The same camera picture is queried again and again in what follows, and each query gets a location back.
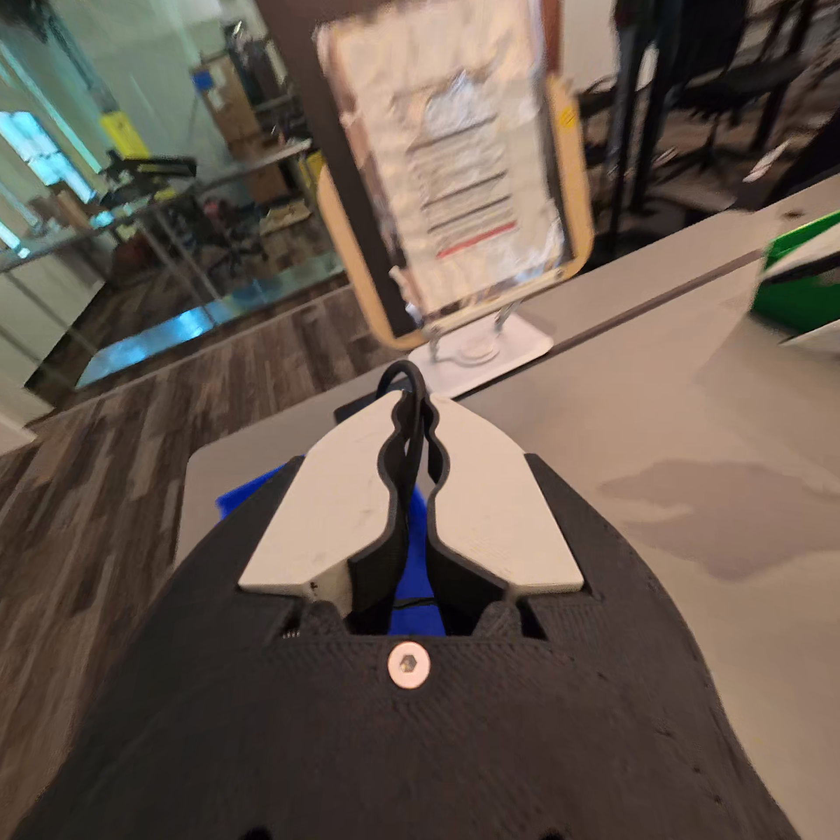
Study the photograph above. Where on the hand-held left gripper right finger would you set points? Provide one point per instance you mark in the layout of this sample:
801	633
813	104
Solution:
505	518

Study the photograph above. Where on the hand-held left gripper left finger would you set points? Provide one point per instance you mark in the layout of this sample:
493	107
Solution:
328	512

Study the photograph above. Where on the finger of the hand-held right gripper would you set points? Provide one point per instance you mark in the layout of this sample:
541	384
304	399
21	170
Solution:
807	259
823	336

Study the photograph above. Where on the green plastic bin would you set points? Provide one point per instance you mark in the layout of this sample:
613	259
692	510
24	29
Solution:
787	305

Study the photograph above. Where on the blue plastic bin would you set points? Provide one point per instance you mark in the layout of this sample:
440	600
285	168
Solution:
417	617

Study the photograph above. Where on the grey desk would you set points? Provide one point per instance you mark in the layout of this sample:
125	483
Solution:
656	407

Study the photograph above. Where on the white sign stand base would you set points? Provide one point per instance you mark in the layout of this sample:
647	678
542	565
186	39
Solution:
518	341

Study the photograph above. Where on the black office chair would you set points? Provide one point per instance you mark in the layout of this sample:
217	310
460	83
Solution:
754	72

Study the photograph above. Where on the cardboard box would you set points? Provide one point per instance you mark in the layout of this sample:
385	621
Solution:
262	174
226	98

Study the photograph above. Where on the grey metal table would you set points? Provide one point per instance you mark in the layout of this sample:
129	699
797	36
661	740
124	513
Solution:
216	174

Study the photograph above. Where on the wooden framed instruction sign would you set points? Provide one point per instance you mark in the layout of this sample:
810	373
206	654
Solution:
459	164

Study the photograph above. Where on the yellow sign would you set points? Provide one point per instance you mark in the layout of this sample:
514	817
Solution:
124	134

